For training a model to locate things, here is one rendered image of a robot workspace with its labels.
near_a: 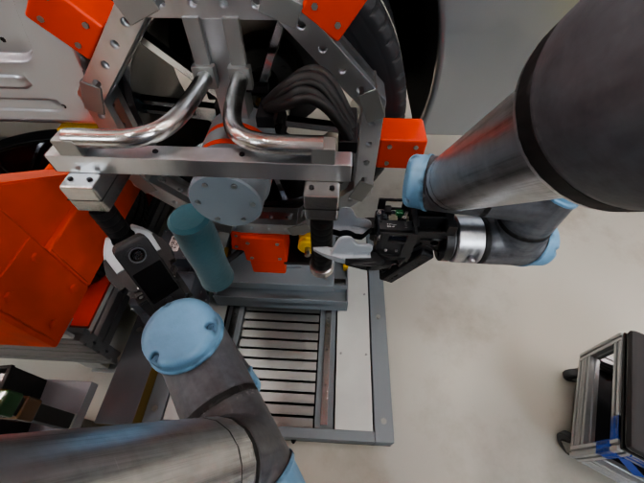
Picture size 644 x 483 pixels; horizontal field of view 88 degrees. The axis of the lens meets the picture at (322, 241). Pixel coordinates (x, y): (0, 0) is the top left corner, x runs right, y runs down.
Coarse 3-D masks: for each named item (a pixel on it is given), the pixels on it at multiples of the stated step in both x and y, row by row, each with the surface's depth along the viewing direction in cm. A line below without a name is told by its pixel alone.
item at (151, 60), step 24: (168, 24) 77; (144, 48) 67; (168, 48) 63; (144, 72) 71; (168, 72) 83; (264, 72) 64; (144, 96) 71; (168, 96) 83; (216, 96) 69; (264, 96) 73; (144, 120) 73; (192, 120) 92; (288, 120) 73; (312, 120) 74; (168, 144) 81; (192, 144) 81; (336, 144) 90; (288, 192) 91
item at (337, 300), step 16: (336, 240) 137; (336, 272) 132; (240, 288) 127; (256, 288) 127; (336, 288) 125; (224, 304) 128; (240, 304) 128; (256, 304) 127; (272, 304) 126; (288, 304) 125; (304, 304) 125; (320, 304) 124; (336, 304) 123
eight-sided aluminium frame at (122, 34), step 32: (128, 0) 47; (160, 0) 48; (192, 0) 50; (224, 0) 50; (256, 0) 50; (288, 0) 46; (128, 32) 50; (288, 32) 49; (320, 32) 49; (96, 64) 54; (320, 64) 53; (352, 64) 52; (96, 96) 59; (352, 96) 56; (384, 96) 57; (160, 192) 78; (352, 192) 74; (224, 224) 86; (256, 224) 85; (288, 224) 85
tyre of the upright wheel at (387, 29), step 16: (112, 0) 54; (368, 0) 53; (384, 0) 63; (368, 16) 54; (384, 16) 56; (352, 32) 56; (368, 32) 56; (384, 32) 56; (368, 48) 58; (384, 48) 58; (368, 64) 60; (384, 64) 60; (400, 64) 61; (384, 80) 62; (400, 80) 63; (400, 96) 65; (400, 112) 68
